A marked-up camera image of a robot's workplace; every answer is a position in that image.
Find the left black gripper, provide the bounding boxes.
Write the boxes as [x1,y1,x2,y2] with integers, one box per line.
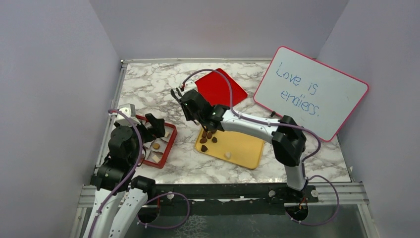
[115,113,165,164]

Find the round caramel chocolate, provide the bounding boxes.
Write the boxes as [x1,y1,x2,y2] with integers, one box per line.
[152,143,160,150]

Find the red box lid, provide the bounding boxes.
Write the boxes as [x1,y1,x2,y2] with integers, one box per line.
[195,68,248,107]

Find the white chocolate bar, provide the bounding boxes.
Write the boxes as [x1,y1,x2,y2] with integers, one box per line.
[152,155,161,164]

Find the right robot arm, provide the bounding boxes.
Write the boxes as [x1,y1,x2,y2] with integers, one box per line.
[170,89,307,202]

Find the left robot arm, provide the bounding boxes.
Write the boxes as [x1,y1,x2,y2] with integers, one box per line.
[83,112,165,238]

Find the red compartment box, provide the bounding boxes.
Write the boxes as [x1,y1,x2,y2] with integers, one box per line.
[136,115,177,169]

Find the yellow plastic tray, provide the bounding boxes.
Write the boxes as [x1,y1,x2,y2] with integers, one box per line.
[195,129,265,170]

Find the pink framed whiteboard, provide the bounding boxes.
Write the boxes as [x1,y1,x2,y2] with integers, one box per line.
[253,46,369,141]

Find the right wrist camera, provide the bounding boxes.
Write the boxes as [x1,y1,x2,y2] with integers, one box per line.
[180,80,198,93]

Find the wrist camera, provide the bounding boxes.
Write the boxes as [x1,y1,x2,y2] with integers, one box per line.
[108,104,139,126]
[180,80,198,93]

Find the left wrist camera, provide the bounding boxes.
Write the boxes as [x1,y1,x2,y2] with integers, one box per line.
[108,104,139,126]

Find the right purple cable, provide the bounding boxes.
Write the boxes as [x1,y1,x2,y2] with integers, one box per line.
[179,69,341,227]

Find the purple cable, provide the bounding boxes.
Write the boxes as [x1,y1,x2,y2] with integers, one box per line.
[179,69,341,227]
[87,109,190,238]

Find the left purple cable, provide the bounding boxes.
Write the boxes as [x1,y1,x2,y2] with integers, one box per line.
[87,109,190,238]

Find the black mounting rail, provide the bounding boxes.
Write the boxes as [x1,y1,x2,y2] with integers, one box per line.
[139,183,318,222]

